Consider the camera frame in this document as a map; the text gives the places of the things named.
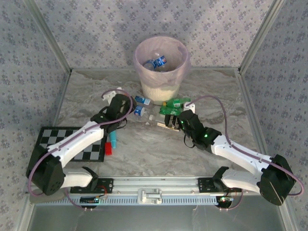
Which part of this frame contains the crushed green bottle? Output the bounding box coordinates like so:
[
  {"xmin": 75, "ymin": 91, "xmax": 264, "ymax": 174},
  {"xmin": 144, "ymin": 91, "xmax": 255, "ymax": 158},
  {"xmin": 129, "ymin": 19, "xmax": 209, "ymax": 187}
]
[{"xmin": 158, "ymin": 105, "xmax": 185, "ymax": 116}]

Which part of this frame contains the frosted clear bottle white cap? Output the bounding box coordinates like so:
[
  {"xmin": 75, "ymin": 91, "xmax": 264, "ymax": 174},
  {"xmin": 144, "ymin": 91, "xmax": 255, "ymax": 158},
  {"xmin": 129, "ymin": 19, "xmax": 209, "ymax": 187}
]
[{"xmin": 148, "ymin": 114, "xmax": 180, "ymax": 132}]

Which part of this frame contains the Pepsi bottle blue cap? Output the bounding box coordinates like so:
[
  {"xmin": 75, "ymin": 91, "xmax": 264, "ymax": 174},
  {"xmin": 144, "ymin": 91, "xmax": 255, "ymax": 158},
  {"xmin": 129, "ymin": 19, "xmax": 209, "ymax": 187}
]
[{"xmin": 133, "ymin": 105, "xmax": 154, "ymax": 119}]

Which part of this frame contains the teal flask with pink band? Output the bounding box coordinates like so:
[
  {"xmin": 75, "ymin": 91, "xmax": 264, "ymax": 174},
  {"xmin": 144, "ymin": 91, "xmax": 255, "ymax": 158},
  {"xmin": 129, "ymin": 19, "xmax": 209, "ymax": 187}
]
[{"xmin": 107, "ymin": 129, "xmax": 118, "ymax": 149}]

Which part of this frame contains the clear Pepsi bottle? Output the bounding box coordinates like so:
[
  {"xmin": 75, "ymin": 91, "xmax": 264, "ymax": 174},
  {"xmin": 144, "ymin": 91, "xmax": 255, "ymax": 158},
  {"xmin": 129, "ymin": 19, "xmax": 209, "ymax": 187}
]
[{"xmin": 143, "ymin": 55, "xmax": 168, "ymax": 72}]

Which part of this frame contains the cream ribbed waste bin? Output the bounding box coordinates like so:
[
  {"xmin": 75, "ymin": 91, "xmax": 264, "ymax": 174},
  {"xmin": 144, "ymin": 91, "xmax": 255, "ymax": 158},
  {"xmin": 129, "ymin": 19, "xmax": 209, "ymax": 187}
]
[{"xmin": 140, "ymin": 77, "xmax": 182, "ymax": 106}]

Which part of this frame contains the pink plastic bin liner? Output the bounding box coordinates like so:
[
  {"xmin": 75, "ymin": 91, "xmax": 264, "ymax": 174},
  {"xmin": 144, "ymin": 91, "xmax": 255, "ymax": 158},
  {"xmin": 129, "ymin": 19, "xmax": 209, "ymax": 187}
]
[{"xmin": 133, "ymin": 36, "xmax": 192, "ymax": 89}]

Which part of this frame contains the green bottle yellow cap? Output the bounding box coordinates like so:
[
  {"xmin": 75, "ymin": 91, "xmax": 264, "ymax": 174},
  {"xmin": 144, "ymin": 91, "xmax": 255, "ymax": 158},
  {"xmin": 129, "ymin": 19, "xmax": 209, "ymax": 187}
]
[{"xmin": 162, "ymin": 97, "xmax": 192, "ymax": 108}]

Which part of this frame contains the clear bottle light blue label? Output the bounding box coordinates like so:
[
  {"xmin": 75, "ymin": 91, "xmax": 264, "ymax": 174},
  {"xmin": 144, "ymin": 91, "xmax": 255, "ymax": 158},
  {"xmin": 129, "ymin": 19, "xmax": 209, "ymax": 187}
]
[{"xmin": 134, "ymin": 95, "xmax": 153, "ymax": 106}]

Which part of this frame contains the red rectangular block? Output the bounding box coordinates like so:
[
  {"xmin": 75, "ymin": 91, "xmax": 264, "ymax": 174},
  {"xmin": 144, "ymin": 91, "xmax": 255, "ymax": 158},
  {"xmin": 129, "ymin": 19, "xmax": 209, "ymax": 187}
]
[{"xmin": 104, "ymin": 141, "xmax": 114, "ymax": 157}]

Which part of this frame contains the grey metal latch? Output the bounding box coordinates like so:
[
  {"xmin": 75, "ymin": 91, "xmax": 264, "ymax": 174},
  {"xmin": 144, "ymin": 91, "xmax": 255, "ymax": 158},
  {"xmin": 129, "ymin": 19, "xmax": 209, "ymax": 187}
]
[{"xmin": 137, "ymin": 188, "xmax": 163, "ymax": 205}]

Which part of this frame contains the black grey checkerboard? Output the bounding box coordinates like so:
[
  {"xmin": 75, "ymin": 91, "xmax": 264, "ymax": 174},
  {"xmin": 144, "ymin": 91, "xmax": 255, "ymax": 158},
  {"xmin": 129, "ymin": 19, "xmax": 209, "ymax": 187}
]
[{"xmin": 33, "ymin": 127, "xmax": 108, "ymax": 162}]

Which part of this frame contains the right circuit board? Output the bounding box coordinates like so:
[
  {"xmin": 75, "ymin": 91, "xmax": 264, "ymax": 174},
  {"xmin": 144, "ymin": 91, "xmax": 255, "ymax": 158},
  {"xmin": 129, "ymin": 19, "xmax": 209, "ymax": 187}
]
[{"xmin": 216, "ymin": 195, "xmax": 234, "ymax": 208}]

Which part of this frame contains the circuit board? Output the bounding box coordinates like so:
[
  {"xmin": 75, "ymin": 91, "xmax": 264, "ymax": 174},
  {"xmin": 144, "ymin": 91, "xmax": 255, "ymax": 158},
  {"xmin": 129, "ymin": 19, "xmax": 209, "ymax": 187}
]
[
  {"xmin": 216, "ymin": 195, "xmax": 234, "ymax": 208},
  {"xmin": 79, "ymin": 196, "xmax": 101, "ymax": 205}
]

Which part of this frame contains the left circuit board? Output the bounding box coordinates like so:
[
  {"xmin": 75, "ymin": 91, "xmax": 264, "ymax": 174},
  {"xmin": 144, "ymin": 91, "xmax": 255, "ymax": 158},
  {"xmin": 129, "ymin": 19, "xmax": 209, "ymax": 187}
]
[{"xmin": 79, "ymin": 196, "xmax": 101, "ymax": 205}]

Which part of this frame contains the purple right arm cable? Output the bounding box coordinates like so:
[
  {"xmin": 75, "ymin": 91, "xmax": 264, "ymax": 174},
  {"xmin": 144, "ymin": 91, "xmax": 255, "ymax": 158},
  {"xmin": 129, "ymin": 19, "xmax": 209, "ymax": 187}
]
[{"xmin": 185, "ymin": 95, "xmax": 305, "ymax": 197}]

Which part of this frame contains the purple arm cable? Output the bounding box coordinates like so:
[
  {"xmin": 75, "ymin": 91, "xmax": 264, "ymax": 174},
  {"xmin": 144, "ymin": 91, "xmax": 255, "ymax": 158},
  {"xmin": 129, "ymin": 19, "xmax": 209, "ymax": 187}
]
[
  {"xmin": 27, "ymin": 88, "xmax": 134, "ymax": 194},
  {"xmin": 185, "ymin": 95, "xmax": 305, "ymax": 197}
]

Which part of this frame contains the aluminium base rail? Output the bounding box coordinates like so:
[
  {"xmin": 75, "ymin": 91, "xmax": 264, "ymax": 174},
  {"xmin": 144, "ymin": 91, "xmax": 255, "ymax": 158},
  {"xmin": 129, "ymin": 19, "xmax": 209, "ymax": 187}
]
[{"xmin": 69, "ymin": 176, "xmax": 241, "ymax": 196}]

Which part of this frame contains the black right mount plate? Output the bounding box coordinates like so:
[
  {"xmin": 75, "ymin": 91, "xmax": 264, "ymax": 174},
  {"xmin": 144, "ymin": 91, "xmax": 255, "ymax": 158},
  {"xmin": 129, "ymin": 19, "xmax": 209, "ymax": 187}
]
[{"xmin": 197, "ymin": 177, "xmax": 241, "ymax": 193}]

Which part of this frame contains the black mount plate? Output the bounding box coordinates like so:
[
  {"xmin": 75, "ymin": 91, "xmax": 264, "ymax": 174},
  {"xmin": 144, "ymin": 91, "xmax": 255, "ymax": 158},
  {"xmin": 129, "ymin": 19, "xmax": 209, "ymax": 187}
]
[
  {"xmin": 197, "ymin": 177, "xmax": 241, "ymax": 193},
  {"xmin": 70, "ymin": 177, "xmax": 115, "ymax": 194}
]

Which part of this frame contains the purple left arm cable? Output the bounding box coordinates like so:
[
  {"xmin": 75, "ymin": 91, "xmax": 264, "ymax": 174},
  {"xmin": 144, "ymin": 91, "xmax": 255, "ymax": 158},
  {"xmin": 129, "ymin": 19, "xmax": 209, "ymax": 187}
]
[{"xmin": 27, "ymin": 88, "xmax": 134, "ymax": 194}]

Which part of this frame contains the grey slotted cable duct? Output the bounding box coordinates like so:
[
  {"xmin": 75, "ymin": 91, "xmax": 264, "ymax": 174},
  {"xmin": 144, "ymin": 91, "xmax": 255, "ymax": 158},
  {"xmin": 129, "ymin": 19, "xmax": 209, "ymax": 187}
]
[{"xmin": 31, "ymin": 194, "xmax": 244, "ymax": 205}]

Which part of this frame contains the black left mount plate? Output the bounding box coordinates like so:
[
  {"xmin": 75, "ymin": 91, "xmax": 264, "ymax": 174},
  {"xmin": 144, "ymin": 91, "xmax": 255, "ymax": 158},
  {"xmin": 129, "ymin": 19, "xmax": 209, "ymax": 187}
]
[{"xmin": 70, "ymin": 177, "xmax": 115, "ymax": 194}]

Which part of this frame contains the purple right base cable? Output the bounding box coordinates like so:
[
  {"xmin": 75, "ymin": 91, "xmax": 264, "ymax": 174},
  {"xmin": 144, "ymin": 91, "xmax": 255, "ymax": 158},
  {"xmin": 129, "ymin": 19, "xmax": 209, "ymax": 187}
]
[{"xmin": 219, "ymin": 194, "xmax": 244, "ymax": 213}]

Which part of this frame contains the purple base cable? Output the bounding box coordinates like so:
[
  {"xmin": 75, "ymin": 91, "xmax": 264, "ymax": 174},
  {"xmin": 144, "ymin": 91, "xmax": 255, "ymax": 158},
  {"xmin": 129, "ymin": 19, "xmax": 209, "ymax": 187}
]
[
  {"xmin": 64, "ymin": 187, "xmax": 102, "ymax": 213},
  {"xmin": 219, "ymin": 194, "xmax": 244, "ymax": 213}
]

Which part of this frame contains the aluminium frame post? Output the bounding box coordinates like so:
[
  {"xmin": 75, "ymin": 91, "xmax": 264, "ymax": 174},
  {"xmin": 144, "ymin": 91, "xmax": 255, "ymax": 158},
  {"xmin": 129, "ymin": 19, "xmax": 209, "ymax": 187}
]
[
  {"xmin": 237, "ymin": 0, "xmax": 287, "ymax": 76},
  {"xmin": 23, "ymin": 0, "xmax": 73, "ymax": 74}
]

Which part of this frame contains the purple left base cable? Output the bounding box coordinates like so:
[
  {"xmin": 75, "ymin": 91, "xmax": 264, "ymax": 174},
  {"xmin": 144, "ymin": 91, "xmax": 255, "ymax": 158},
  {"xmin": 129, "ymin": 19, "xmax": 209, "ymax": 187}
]
[{"xmin": 64, "ymin": 187, "xmax": 102, "ymax": 213}]

